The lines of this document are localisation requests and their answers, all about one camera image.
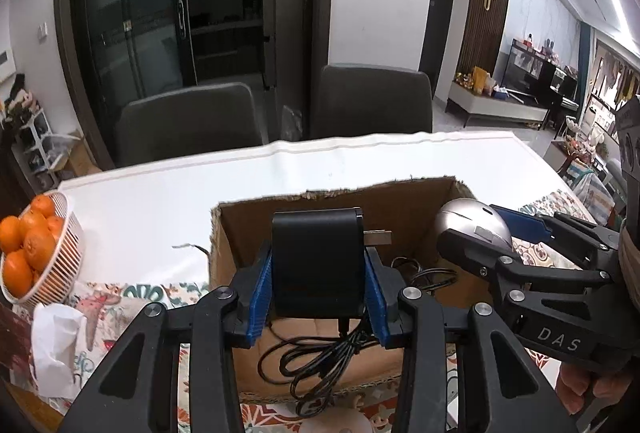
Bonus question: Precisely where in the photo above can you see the grey door panel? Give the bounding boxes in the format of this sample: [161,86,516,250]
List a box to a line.
[262,0,313,89]

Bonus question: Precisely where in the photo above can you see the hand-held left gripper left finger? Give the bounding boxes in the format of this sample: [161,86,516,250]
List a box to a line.
[59,247,273,433]

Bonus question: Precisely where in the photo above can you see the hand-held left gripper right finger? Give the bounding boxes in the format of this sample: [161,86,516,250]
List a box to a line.
[364,247,578,433]

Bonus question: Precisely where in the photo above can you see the beige round object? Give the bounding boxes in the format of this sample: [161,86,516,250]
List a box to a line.
[300,408,371,433]

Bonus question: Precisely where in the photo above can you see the white tissue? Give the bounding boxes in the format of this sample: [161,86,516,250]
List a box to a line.
[31,303,81,399]

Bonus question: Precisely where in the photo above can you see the white wire basket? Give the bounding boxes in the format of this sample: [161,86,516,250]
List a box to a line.
[0,190,87,309]

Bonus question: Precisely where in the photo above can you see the cardboard box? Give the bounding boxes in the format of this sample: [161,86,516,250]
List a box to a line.
[209,176,501,406]

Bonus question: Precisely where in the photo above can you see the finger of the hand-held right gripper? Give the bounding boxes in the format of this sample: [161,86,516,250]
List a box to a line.
[489,203,623,271]
[436,229,618,310]

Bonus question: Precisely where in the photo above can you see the dark shelving unit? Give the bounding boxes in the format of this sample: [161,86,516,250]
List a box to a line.
[187,0,263,74]

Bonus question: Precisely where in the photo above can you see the black charging cable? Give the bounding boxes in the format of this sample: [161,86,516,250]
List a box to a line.
[257,315,371,416]

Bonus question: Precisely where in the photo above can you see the plush toys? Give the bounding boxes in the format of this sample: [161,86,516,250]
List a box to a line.
[2,73,38,124]

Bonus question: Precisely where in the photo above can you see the black power adapter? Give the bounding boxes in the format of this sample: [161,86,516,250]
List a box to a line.
[271,208,393,318]

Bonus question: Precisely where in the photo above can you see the silver computer mouse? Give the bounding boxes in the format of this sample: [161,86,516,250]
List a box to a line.
[434,198,515,259]

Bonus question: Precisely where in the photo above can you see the person's right hand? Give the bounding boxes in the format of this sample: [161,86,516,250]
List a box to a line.
[556,358,636,419]

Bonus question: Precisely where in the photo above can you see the glass sliding door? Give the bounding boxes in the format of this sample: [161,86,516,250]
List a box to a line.
[70,0,198,114]

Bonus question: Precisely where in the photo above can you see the floral patterned tablecloth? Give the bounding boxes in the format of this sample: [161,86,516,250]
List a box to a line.
[10,190,596,433]

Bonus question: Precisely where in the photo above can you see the thin black cable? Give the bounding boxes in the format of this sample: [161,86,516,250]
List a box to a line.
[392,255,458,294]

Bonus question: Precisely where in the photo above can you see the black television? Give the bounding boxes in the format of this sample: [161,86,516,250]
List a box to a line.
[502,38,581,106]

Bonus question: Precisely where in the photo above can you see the white storage shelf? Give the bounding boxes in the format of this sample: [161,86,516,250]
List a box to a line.
[10,106,56,186]

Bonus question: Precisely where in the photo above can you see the dark interior door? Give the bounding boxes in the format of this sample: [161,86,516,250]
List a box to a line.
[420,0,460,99]

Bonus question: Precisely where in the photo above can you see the clear plastic bag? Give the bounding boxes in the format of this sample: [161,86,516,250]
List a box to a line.
[281,106,303,141]

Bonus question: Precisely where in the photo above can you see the white television cabinet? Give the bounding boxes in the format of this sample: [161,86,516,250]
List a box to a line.
[445,80,551,129]

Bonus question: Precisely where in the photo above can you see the pile of oranges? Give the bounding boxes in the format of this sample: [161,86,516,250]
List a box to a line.
[0,194,66,299]

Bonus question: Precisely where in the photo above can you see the slatted wooden wall panel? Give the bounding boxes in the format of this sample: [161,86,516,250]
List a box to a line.
[459,0,513,81]

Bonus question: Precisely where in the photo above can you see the grey dining chair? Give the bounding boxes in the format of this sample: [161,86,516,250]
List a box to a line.
[115,82,271,169]
[310,63,435,141]

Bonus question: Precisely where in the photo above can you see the yellow bag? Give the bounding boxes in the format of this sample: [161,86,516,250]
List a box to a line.
[471,67,491,95]

